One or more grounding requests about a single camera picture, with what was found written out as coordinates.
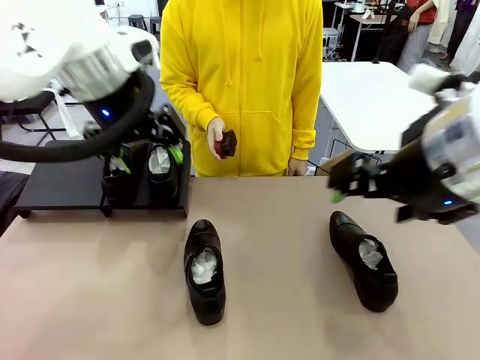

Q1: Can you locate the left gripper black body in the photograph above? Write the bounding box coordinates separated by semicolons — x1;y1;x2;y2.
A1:
82;71;151;133

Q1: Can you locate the dark hanging garment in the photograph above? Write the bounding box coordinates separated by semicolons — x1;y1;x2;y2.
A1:
448;0;479;71

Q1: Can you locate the beige hanging garment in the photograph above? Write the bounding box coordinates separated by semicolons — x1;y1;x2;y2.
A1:
427;0;455;45

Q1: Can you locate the white hanging strap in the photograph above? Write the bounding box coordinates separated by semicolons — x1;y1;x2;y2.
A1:
50;78;82;139

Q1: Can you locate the person's left forearm yellow sleeve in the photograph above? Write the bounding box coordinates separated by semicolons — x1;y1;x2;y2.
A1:
290;95;323;161

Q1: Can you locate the black hanging garment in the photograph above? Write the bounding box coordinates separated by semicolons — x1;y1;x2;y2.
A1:
379;0;412;65

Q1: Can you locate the person's left hand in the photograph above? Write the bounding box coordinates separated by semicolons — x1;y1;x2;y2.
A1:
287;157;309;177

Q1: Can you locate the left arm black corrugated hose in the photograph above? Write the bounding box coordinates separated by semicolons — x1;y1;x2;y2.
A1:
0;70;157;164

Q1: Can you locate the white table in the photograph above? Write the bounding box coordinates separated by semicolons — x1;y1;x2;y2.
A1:
320;61;438;154

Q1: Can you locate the person's right forearm yellow sleeve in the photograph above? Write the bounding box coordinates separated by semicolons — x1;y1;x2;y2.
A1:
160;80;223;133

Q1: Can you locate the person in yellow hoodie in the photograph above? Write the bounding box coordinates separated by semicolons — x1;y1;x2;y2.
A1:
159;0;324;178

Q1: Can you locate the black office chair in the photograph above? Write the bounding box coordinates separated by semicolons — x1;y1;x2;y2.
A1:
0;89;61;143

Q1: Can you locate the person's right hand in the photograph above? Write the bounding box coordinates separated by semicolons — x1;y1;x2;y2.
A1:
206;117;227;162

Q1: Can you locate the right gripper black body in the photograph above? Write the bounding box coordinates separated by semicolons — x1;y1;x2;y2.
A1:
382;106;480;226

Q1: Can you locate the brown wooden shoe brush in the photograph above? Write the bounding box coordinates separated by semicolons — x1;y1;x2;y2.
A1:
214;129;239;161

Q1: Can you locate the figure in red top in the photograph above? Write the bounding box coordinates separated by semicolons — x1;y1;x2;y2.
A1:
397;0;438;74

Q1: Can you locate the black leather dress shoe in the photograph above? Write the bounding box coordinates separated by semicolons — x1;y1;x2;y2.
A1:
328;210;400;313
100;144;148;206
145;142;182;206
183;219;228;326

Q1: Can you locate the black fabric cover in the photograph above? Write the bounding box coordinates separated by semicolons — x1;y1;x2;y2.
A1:
0;170;31;239

